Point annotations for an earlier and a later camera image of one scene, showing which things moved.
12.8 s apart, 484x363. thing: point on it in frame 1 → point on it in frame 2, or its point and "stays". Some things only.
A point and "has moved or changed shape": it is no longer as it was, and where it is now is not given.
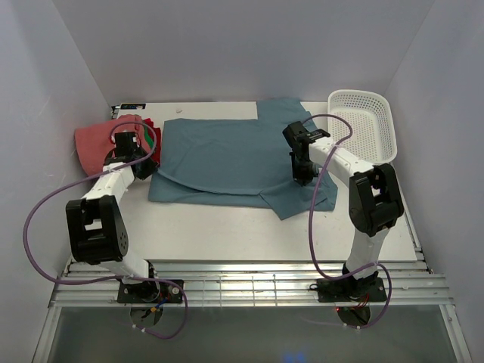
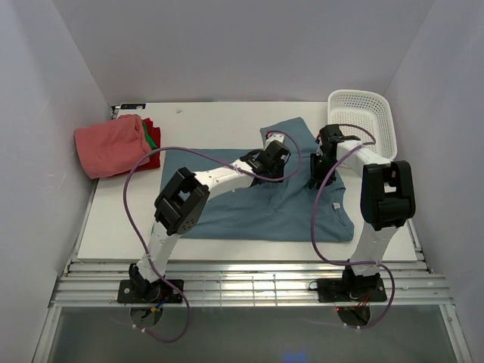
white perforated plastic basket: (370, 116) stays
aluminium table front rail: (250, 284) stays
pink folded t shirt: (93, 143) stays
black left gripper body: (147, 165) → (277, 172)
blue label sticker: (133, 106) stays
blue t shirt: (239, 159) has moved or changed shape
